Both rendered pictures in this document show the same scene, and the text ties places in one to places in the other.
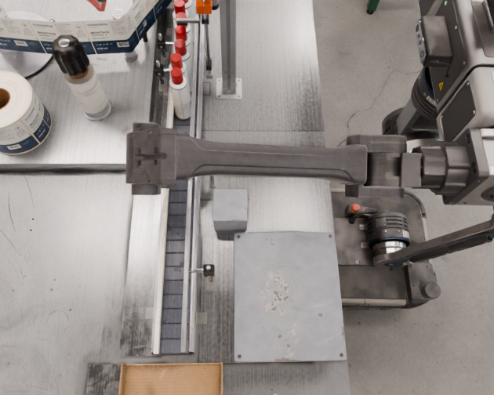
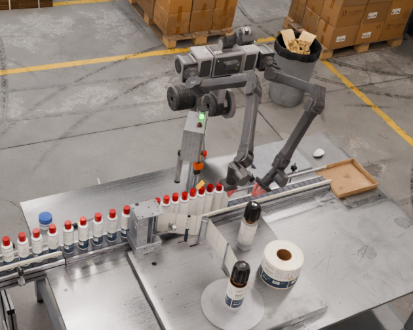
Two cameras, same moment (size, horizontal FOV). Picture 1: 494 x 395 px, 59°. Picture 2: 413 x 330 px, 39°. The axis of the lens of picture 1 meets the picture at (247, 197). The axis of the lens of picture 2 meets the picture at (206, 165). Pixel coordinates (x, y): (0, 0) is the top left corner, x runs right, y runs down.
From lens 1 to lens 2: 326 cm
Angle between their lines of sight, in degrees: 63
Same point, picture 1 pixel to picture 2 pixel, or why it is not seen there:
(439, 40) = (233, 61)
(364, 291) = not seen: hidden behind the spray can
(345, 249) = not seen: hidden behind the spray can
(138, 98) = (225, 229)
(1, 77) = (271, 258)
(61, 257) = (320, 235)
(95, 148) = (266, 236)
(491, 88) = (251, 49)
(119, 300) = (320, 208)
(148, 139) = (318, 90)
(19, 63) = not seen: hidden behind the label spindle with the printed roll
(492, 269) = (159, 160)
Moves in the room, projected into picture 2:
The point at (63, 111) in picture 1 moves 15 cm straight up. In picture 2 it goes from (255, 258) to (261, 238)
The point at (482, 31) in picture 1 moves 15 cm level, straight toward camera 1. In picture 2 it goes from (233, 51) to (258, 56)
